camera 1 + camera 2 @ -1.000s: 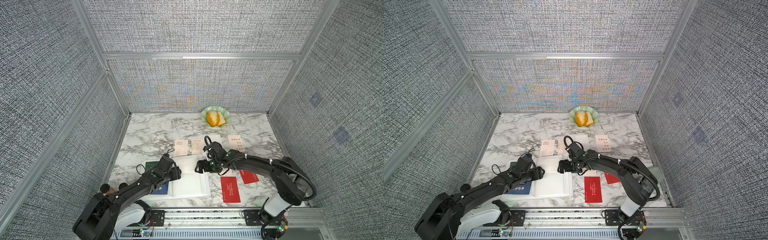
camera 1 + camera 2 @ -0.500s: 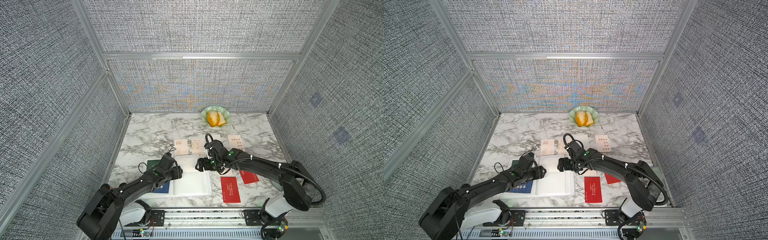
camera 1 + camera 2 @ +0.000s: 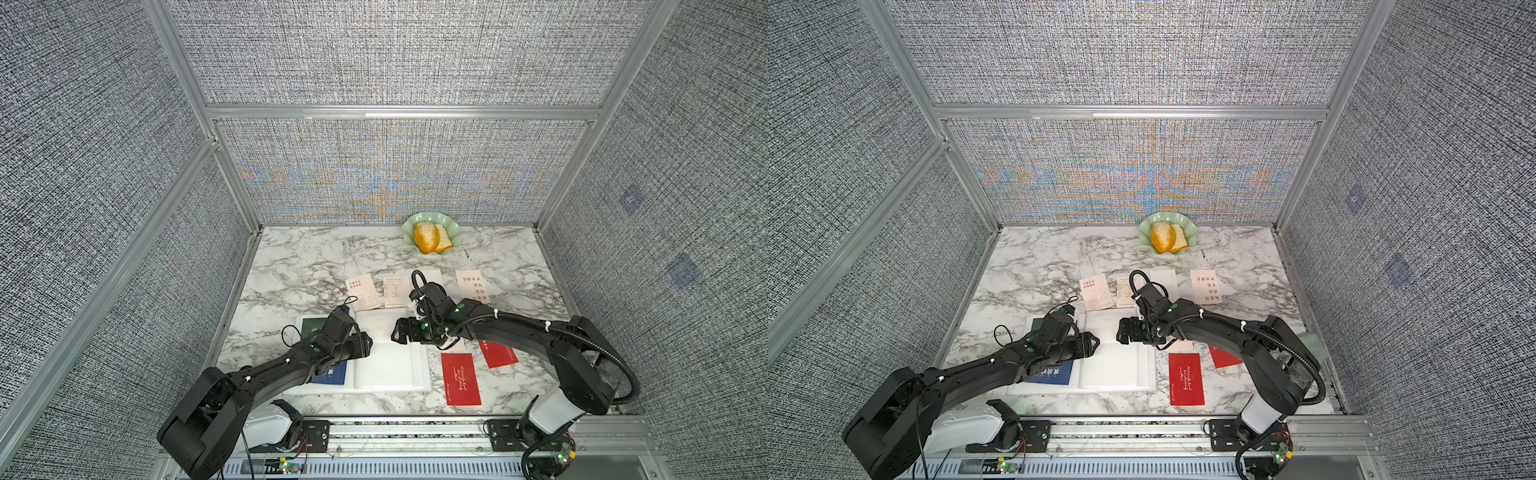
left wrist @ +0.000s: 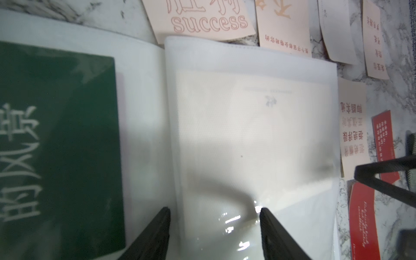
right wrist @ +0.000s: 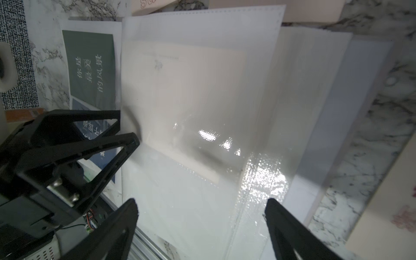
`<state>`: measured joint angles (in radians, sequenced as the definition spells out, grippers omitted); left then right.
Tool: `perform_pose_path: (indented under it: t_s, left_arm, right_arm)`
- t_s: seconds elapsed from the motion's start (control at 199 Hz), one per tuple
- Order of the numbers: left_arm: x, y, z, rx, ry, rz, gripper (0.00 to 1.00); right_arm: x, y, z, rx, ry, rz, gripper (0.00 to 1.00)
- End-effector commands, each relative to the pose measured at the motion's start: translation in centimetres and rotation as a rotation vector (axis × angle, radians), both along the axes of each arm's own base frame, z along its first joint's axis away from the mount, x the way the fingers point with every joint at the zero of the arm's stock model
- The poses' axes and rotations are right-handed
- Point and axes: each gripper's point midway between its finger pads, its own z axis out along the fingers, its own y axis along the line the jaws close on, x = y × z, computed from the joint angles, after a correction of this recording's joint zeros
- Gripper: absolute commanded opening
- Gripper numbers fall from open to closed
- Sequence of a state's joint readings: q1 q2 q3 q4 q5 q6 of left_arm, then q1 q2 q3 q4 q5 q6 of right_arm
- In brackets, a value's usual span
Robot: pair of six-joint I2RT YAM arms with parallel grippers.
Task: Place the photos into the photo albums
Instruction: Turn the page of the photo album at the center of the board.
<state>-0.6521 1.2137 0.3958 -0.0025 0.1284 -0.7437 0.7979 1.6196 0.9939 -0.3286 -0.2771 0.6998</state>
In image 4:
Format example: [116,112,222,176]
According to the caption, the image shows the small red card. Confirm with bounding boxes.
[372,109,400,185]

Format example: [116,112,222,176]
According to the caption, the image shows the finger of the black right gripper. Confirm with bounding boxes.
[354,155,416,208]

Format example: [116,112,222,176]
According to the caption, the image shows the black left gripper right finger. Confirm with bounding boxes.
[260,208,311,260]

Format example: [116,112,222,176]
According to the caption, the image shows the large red card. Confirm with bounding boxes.
[349,183,380,260]

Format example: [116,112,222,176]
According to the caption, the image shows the pink card four text rows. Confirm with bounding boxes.
[338,78,371,181]

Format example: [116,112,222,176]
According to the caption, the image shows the white photo album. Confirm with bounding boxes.
[1,10,340,260]

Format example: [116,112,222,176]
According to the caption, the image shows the pink card red characters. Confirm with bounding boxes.
[362,1,390,80]

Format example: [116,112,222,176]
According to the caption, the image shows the pink card gold character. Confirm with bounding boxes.
[255,0,312,57]

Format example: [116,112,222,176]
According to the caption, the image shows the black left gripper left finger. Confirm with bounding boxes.
[118,207,171,260]

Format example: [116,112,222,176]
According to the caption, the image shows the blank white postcard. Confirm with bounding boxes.
[318,0,357,65]

